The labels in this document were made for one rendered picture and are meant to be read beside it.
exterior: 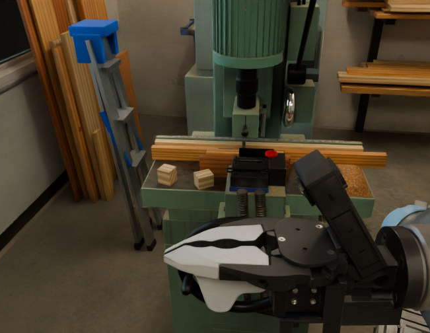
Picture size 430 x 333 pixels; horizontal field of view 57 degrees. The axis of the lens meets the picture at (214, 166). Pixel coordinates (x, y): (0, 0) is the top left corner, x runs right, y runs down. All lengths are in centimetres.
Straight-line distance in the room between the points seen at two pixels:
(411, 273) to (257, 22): 70
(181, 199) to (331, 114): 266
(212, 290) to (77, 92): 209
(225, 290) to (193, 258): 4
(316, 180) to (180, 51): 326
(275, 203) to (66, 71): 167
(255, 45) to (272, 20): 7
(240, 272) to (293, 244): 5
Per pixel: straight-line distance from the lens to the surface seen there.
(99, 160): 250
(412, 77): 309
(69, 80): 237
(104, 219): 250
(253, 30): 95
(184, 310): 135
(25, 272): 231
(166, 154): 117
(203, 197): 104
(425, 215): 56
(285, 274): 32
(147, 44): 361
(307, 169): 31
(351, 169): 110
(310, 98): 125
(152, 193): 106
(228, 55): 97
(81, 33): 181
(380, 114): 363
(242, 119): 105
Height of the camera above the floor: 147
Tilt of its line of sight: 30 degrees down
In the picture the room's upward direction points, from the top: 1 degrees counter-clockwise
